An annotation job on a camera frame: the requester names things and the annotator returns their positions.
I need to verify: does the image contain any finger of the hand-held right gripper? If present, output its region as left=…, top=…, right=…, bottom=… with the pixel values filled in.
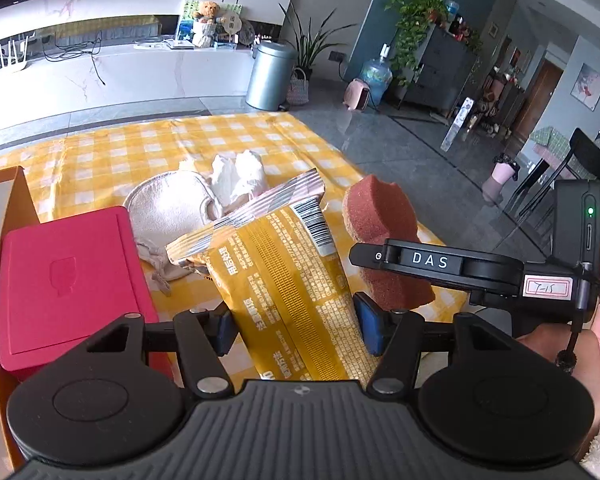
left=350, top=242, right=388, bottom=274

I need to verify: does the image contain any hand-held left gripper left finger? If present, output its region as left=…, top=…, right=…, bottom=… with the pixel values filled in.
left=86, top=309, right=237, bottom=399

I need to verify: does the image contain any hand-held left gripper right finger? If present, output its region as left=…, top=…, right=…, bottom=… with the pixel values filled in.
left=352, top=292, right=517, bottom=397

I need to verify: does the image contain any red-brown sponge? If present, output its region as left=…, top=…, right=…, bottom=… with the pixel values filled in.
left=342, top=175, right=437, bottom=312

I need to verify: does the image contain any yellow snack bag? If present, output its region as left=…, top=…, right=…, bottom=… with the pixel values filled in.
left=166, top=169, right=377, bottom=387

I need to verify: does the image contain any beige terry cloth mitt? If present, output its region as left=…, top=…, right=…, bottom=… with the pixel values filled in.
left=123, top=170, right=226, bottom=295

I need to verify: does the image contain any white tissue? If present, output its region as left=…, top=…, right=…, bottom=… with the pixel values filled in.
left=207, top=150, right=269, bottom=209

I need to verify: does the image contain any person's right hand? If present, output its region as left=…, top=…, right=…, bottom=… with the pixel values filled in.
left=517, top=324, right=582, bottom=377

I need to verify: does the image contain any green checked table cover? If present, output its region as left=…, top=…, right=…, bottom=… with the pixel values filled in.
left=529, top=125, right=577, bottom=162

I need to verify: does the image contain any black chair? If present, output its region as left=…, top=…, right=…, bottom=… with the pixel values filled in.
left=500, top=127, right=600, bottom=222

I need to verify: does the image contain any white leaning board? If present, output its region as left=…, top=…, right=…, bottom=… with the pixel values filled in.
left=440, top=97, right=476, bottom=153

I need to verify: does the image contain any red flat box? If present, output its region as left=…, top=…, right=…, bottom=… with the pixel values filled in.
left=0, top=206, right=174, bottom=387

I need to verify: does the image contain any small pink heater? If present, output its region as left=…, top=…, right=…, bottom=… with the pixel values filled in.
left=343, top=78, right=374, bottom=112

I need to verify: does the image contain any brown wooden door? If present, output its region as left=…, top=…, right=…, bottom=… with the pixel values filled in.
left=516, top=57, right=564, bottom=147

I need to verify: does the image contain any blue water jug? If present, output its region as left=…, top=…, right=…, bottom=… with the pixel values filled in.
left=360, top=45, right=394, bottom=107

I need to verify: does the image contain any dark grey cabinet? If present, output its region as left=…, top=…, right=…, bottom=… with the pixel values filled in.
left=402, top=25, right=482, bottom=117

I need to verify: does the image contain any grey metal trash bin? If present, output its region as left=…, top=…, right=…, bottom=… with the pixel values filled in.
left=245, top=41, right=299, bottom=112

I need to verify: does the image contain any yellow checked tablecloth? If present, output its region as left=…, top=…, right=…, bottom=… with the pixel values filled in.
left=0, top=110, right=470, bottom=382

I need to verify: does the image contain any long-leaf potted plant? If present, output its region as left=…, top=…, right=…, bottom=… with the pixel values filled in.
left=278, top=2, right=357, bottom=107

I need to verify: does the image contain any leafy plant on cabinet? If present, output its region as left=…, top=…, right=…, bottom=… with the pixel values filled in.
left=365, top=0, right=453, bottom=88

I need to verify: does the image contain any white marble TV bench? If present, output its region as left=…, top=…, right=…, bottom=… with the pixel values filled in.
left=0, top=15, right=262, bottom=152

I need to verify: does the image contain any teddy bear in white wrap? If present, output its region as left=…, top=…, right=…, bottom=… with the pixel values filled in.
left=192, top=0, right=222, bottom=49

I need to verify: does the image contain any white router with antennas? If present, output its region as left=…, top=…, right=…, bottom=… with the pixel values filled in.
left=0, top=35, right=32, bottom=74

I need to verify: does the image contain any black wrist strap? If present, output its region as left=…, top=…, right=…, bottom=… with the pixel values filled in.
left=556, top=260, right=595, bottom=377

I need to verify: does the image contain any wall picture with red flower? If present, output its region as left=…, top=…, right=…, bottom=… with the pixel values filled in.
left=571, top=63, right=600, bottom=112

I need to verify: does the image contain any black cable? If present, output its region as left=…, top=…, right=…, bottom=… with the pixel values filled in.
left=41, top=29, right=107, bottom=87

